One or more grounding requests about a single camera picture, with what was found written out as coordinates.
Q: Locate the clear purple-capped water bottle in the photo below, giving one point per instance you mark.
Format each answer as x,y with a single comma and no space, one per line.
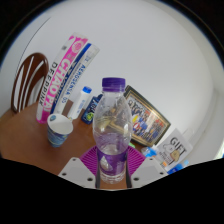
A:
112,133

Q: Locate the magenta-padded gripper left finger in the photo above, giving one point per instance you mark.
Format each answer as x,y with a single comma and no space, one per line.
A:
77,168

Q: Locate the white paper gift bag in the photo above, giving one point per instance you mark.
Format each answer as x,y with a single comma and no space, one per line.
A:
173,150

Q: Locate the white blue shuttlecock tube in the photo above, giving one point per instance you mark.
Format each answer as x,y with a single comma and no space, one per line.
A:
80,71

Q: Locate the dark blue pump bottle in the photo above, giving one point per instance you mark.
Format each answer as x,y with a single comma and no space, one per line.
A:
88,116

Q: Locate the dark wooden chair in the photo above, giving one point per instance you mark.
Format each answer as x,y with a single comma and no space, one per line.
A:
21,78

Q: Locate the framed group photo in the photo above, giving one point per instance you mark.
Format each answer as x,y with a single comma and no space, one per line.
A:
150,125

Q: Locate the white bottle with blue cap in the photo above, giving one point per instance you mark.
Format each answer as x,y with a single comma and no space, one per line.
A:
80,101

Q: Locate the blue starry print paper cup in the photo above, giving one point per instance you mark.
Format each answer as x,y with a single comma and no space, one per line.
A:
57,131

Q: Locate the blue tissue pack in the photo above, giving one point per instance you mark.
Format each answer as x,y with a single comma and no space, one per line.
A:
149,151

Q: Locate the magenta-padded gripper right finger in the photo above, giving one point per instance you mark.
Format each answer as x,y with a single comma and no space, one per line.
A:
146,168

